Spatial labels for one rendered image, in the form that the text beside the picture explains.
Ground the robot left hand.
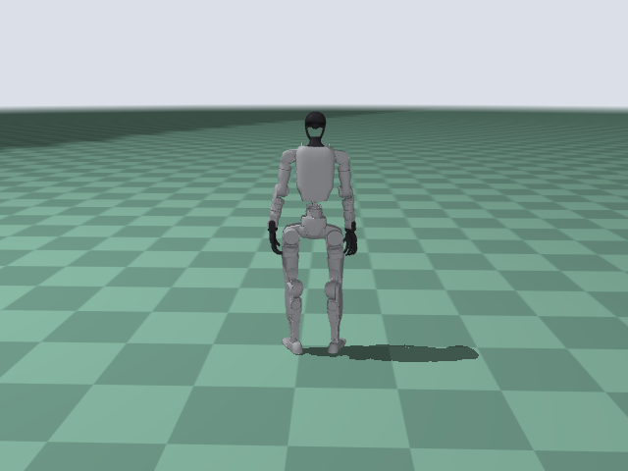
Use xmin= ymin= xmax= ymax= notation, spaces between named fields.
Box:
xmin=268 ymin=221 xmax=283 ymax=255

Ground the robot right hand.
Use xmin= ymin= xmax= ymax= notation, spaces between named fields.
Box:
xmin=343 ymin=222 xmax=357 ymax=256

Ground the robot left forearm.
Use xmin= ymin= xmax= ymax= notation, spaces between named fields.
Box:
xmin=267 ymin=184 xmax=285 ymax=227

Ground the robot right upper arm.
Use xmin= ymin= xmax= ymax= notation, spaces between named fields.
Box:
xmin=334 ymin=149 xmax=351 ymax=198

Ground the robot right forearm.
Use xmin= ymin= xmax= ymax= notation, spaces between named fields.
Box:
xmin=341 ymin=186 xmax=356 ymax=230

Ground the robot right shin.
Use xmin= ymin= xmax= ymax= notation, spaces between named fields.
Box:
xmin=327 ymin=284 xmax=342 ymax=343

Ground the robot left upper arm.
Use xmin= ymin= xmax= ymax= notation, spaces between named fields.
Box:
xmin=277 ymin=149 xmax=297 ymax=197

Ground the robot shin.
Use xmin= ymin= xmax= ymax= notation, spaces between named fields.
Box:
xmin=285 ymin=283 xmax=302 ymax=343
xmin=327 ymin=284 xmax=342 ymax=343

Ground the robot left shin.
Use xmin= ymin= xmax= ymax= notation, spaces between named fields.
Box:
xmin=285 ymin=283 xmax=302 ymax=343

